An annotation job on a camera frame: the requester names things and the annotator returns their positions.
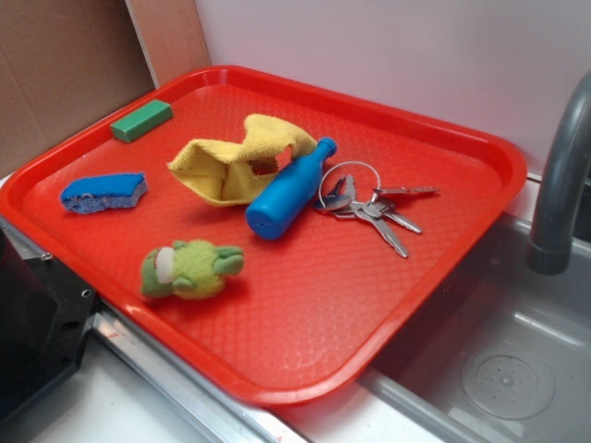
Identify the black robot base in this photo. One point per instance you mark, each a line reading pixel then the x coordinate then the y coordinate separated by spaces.
pixel 46 313

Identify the yellow torn cloth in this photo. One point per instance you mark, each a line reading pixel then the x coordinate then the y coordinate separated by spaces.
pixel 227 174

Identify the red plastic tray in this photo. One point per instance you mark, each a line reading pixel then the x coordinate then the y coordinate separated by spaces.
pixel 311 309

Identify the long silver key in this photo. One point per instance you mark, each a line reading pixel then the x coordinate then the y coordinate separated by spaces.
pixel 373 216

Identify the green plush animal toy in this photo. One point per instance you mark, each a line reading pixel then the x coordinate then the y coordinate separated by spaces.
pixel 194 270

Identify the brown cardboard panel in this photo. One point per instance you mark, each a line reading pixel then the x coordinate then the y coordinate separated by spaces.
pixel 67 64

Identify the grey plastic sink basin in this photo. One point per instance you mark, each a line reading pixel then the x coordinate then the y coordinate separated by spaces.
pixel 497 354

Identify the blue sponge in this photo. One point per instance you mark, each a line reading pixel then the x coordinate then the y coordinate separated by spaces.
pixel 104 192

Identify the green rectangular block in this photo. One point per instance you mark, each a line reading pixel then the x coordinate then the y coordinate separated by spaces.
pixel 138 123

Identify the silver key pointing right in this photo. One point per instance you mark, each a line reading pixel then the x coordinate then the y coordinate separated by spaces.
pixel 405 190

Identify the silver key round head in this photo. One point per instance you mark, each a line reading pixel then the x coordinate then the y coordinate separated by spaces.
pixel 334 200

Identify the blue plastic toy bottle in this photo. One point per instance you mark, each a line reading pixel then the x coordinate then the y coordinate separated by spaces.
pixel 273 211

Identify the grey sink faucet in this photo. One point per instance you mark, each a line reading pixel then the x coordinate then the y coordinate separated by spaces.
pixel 562 212

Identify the silver key lower middle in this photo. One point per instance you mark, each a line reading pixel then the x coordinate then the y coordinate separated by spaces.
pixel 386 208

